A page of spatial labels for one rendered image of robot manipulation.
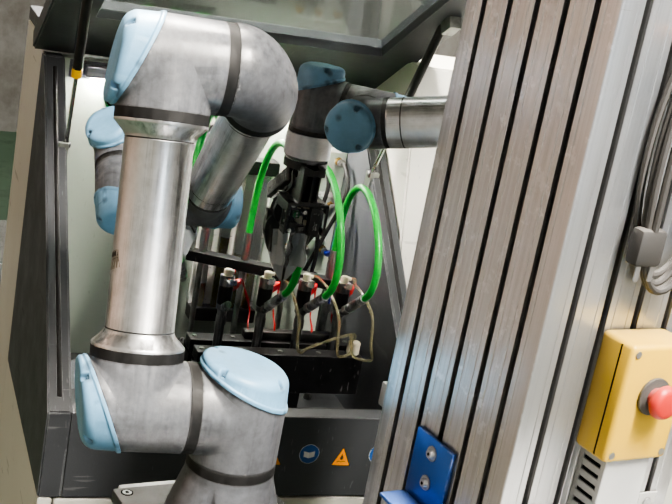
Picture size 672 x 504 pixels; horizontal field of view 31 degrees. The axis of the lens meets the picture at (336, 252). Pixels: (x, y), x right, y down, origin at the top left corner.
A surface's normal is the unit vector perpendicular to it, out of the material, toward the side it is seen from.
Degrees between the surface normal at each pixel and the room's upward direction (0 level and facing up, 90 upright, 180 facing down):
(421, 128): 95
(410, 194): 76
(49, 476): 90
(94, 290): 90
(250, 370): 8
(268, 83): 89
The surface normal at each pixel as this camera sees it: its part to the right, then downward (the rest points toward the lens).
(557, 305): 0.47, 0.33
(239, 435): 0.23, 0.35
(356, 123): -0.27, 0.22
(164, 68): 0.25, 0.14
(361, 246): -0.93, -0.07
